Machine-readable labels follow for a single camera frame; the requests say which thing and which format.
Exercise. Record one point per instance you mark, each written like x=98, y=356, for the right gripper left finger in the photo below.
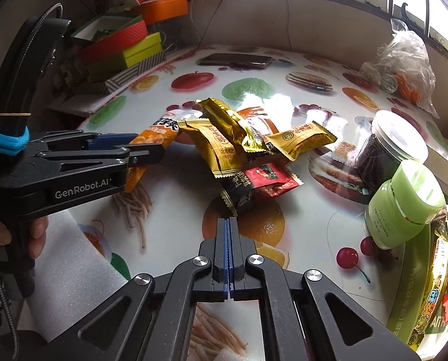
x=221, y=260

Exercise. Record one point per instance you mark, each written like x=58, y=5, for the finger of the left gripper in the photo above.
x=144, y=154
x=110, y=141

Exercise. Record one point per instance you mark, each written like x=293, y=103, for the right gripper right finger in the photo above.
x=243, y=285

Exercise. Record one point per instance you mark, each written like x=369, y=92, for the white orange konjac snack pouch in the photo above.
x=164, y=131

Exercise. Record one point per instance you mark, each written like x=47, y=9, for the red black snack packet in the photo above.
x=248, y=188

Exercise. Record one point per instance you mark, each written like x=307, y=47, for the long gold snack bar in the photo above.
x=235, y=128

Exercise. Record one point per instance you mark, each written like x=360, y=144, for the yellow peanut candy packet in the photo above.
x=220, y=154

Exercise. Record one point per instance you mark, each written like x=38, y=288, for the person's left hand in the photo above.
x=33, y=233

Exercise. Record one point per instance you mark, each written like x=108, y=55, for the black white striped box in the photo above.
x=123, y=78

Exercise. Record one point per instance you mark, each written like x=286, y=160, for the yellow green box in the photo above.
x=147, y=47

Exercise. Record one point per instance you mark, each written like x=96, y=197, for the white foam sheet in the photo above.
x=71, y=278

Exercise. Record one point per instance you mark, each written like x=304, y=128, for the orange flat snack packet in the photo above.
x=258, y=118

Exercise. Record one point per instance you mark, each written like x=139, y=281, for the small yellow candy packet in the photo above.
x=301, y=139

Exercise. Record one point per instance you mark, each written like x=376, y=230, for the black smartphone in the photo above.
x=236, y=60

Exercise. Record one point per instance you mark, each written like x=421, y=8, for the orange plastic bin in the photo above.
x=155, y=11

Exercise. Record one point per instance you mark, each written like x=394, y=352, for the green cream jar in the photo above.
x=403, y=205

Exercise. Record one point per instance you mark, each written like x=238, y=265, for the clear jar with dark contents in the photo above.
x=392, y=140

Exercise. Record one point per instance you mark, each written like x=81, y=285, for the white cardboard box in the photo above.
x=413, y=280

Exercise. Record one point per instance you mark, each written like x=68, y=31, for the clear plastic bag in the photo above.
x=402, y=67

